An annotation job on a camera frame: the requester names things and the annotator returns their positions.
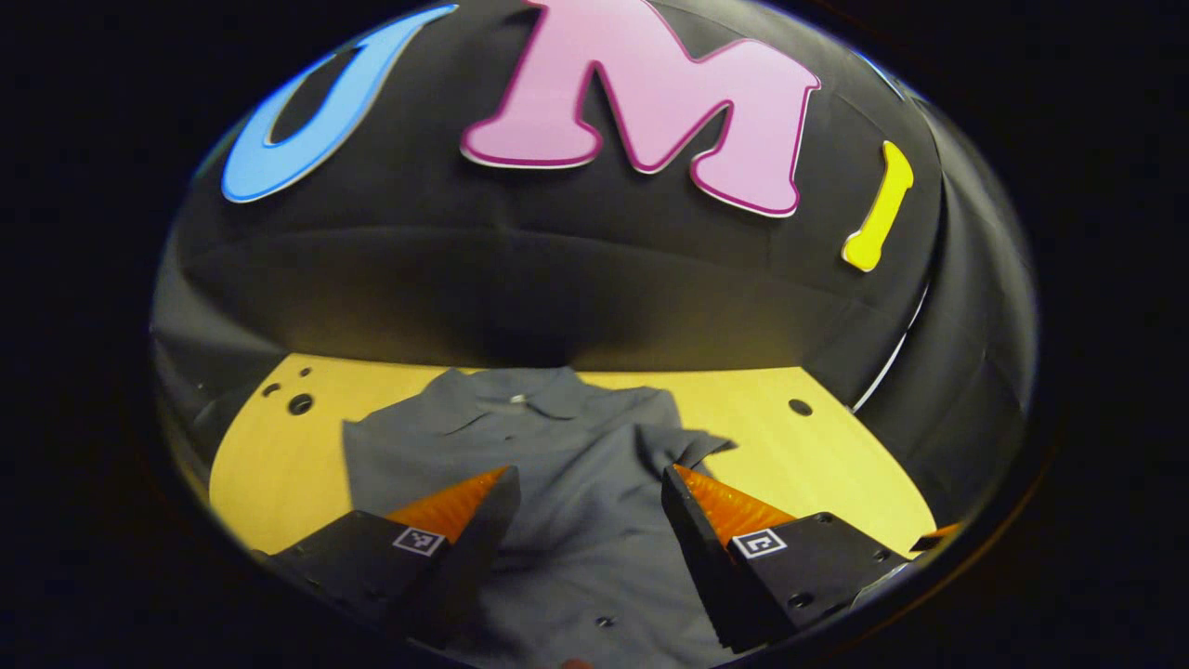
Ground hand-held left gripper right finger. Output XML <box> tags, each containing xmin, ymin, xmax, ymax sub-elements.
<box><xmin>660</xmin><ymin>465</ymin><xmax>916</xmax><ymax>654</ymax></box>

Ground grey long-sleeved shirt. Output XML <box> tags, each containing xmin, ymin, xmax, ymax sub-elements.
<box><xmin>342</xmin><ymin>366</ymin><xmax>744</xmax><ymax>668</ymax></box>

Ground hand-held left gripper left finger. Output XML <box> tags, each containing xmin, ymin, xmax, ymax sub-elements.
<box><xmin>265</xmin><ymin>466</ymin><xmax>522</xmax><ymax>649</ymax></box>

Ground black backdrop cloth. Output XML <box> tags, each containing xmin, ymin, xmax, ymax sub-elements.
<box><xmin>151</xmin><ymin>0</ymin><xmax>1039</xmax><ymax>526</ymax></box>

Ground white cable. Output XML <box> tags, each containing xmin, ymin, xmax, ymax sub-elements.
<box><xmin>851</xmin><ymin>282</ymin><xmax>932</xmax><ymax>414</ymax></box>

